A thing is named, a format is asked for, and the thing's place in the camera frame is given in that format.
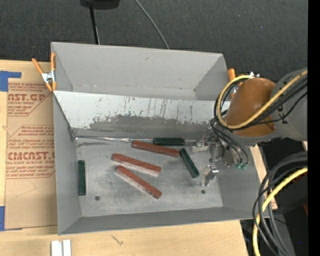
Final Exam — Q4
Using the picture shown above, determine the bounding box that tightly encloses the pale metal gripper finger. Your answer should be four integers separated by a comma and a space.
191, 141, 211, 153
201, 164, 220, 188

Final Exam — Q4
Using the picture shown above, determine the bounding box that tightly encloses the red-brown flat block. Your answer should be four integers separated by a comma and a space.
131, 140, 181, 158
114, 164, 163, 200
111, 152, 163, 177

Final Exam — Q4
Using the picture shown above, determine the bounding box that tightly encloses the brown cardboard board red print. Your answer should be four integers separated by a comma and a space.
0, 59, 59, 231

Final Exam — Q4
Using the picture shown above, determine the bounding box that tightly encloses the grey metal bin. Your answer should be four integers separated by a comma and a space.
50, 41, 271, 236

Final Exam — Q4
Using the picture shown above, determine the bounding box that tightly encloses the dark green flat block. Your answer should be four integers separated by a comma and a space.
77, 159, 87, 197
152, 137, 186, 147
178, 147, 201, 179

